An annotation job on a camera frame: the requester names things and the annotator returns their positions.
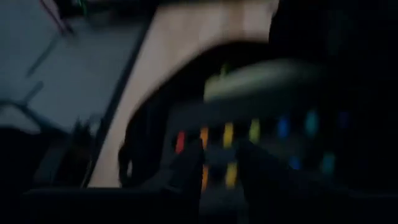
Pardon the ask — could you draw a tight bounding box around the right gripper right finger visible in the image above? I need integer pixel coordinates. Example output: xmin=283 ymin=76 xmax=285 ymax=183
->
xmin=238 ymin=141 xmax=315 ymax=224

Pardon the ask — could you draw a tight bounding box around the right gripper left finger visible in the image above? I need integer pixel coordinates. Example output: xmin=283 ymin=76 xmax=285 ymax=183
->
xmin=160 ymin=136 xmax=206 ymax=224

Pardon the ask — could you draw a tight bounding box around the marker set case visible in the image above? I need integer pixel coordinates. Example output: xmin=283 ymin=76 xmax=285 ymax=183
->
xmin=167 ymin=101 xmax=361 ymax=194

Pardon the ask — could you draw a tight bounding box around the black backpack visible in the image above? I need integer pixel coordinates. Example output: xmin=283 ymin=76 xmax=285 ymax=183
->
xmin=116 ymin=0 xmax=398 ymax=190

